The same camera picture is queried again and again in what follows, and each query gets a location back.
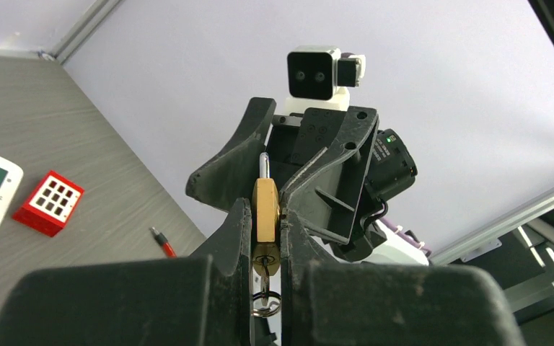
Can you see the aluminium corner frame post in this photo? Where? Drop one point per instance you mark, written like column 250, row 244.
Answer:
column 84, row 28

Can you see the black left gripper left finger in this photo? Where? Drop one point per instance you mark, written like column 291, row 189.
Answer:
column 201, row 299

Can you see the key with ring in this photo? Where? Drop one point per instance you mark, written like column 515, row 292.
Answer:
column 270, row 301

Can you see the red white grid block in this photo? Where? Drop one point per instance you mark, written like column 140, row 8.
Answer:
column 51, row 204

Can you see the red cable lock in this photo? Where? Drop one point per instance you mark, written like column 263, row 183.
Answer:
column 163, row 242

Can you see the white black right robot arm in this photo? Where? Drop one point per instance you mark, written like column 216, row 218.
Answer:
column 391, row 171

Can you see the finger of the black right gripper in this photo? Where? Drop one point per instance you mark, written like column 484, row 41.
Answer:
column 326, row 193
column 231, row 173

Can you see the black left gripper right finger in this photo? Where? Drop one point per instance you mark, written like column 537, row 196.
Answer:
column 326, row 302

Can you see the brass padlock with long shackle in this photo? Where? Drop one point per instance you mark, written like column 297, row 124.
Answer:
column 266, row 209

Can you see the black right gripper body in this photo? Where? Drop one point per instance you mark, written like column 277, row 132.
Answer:
column 296, row 139

